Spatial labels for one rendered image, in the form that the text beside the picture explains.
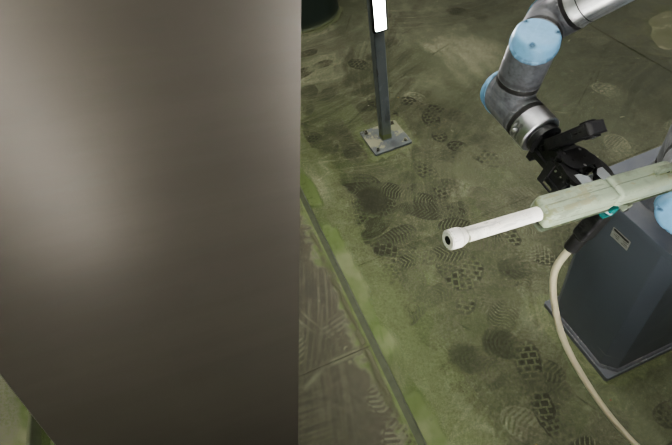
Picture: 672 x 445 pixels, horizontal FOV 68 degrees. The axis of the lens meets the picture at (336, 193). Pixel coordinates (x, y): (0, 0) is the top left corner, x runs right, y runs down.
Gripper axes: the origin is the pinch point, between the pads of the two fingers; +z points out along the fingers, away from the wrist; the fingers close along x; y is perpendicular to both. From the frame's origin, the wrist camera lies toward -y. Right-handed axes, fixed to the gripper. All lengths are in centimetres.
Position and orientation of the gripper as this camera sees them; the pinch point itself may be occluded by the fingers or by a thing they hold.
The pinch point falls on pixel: (616, 203)
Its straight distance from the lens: 102.3
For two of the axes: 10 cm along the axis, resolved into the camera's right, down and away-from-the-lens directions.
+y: -1.2, 6.3, 7.6
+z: 3.9, 7.4, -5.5
